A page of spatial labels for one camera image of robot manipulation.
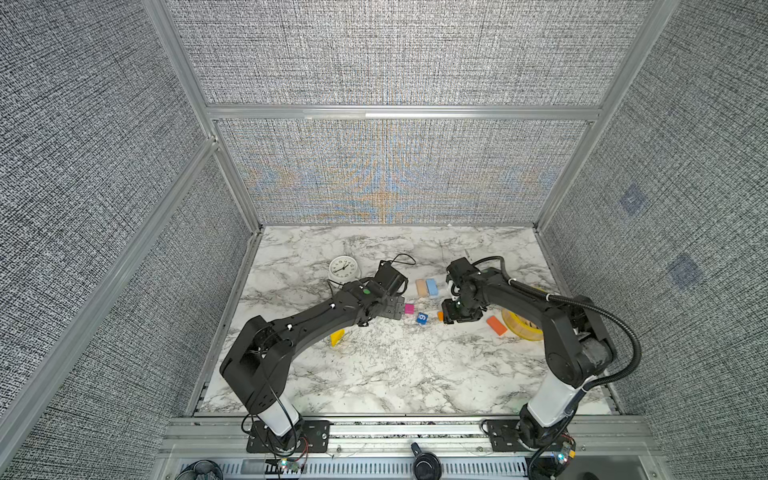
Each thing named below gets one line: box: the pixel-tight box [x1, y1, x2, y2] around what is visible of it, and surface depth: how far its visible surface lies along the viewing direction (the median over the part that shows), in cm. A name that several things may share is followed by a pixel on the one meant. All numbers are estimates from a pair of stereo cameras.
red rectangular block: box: [486, 316, 507, 336], surface depth 94 cm
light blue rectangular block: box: [426, 278, 439, 296], surface depth 102 cm
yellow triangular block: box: [330, 328, 345, 347], surface depth 90 cm
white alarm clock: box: [328, 255, 361, 284], surface depth 105 cm
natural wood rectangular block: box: [416, 279, 427, 297], surface depth 103 cm
